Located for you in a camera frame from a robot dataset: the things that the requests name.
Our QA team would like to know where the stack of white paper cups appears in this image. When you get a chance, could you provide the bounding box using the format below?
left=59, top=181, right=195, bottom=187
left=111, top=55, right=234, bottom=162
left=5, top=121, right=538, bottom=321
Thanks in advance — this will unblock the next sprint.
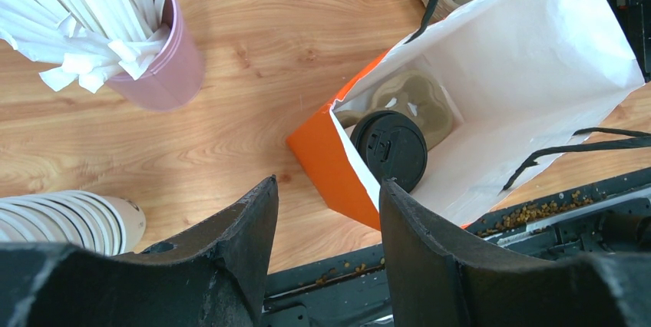
left=1, top=190, right=147, bottom=256

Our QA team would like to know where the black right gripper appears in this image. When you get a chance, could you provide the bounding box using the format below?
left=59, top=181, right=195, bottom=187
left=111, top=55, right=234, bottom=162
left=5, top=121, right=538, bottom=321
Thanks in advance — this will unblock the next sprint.
left=607, top=0, right=650, bottom=82

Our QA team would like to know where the black plastic cup lid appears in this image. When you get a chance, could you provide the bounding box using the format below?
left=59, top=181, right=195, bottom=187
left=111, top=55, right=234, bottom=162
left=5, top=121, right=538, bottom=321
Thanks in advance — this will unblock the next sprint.
left=350, top=111, right=428, bottom=193

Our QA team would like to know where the orange and white paper bag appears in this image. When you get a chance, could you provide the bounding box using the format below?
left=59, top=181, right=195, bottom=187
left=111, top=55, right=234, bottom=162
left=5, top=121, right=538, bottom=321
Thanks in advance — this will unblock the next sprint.
left=288, top=0, right=645, bottom=228

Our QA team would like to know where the single cardboard cup carrier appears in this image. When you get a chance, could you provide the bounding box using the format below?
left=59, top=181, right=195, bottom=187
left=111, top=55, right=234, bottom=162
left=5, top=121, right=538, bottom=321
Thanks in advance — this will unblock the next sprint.
left=335, top=70, right=454, bottom=150

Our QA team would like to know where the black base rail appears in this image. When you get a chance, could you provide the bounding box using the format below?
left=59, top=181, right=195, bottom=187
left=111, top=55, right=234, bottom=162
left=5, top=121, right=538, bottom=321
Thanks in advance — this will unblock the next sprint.
left=261, top=169, right=650, bottom=326

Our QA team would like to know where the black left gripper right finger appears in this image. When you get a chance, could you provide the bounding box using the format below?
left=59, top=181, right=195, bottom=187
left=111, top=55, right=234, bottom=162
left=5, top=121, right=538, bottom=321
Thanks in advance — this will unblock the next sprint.
left=379, top=180, right=650, bottom=326

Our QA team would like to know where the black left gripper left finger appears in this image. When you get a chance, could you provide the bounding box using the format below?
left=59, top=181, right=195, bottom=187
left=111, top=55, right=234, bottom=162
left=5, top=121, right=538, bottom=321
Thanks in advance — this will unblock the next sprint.
left=1, top=177, right=279, bottom=326

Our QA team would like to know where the pink cup of straws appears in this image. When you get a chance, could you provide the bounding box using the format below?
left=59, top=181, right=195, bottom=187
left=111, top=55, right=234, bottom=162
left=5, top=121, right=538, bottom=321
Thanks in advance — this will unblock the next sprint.
left=1, top=0, right=206, bottom=111

